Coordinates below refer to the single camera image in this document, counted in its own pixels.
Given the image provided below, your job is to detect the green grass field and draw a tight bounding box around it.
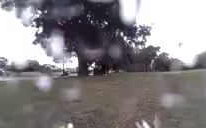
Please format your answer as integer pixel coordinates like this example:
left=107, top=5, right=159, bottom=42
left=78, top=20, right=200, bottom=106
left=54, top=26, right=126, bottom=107
left=0, top=68, right=206, bottom=128

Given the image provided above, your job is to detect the row of distant trees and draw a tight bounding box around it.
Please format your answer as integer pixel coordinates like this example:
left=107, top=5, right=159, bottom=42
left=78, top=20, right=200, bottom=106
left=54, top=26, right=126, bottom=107
left=0, top=45, right=206, bottom=77

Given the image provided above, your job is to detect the robot's own part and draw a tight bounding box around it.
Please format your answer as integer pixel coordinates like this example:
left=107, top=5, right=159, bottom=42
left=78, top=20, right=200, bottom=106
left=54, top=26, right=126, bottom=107
left=135, top=119, right=151, bottom=128
left=66, top=122, right=75, bottom=128

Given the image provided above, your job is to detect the large dark tree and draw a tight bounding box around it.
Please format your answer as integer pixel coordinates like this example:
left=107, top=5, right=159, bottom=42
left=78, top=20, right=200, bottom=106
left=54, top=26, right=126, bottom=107
left=0, top=0, right=153, bottom=77

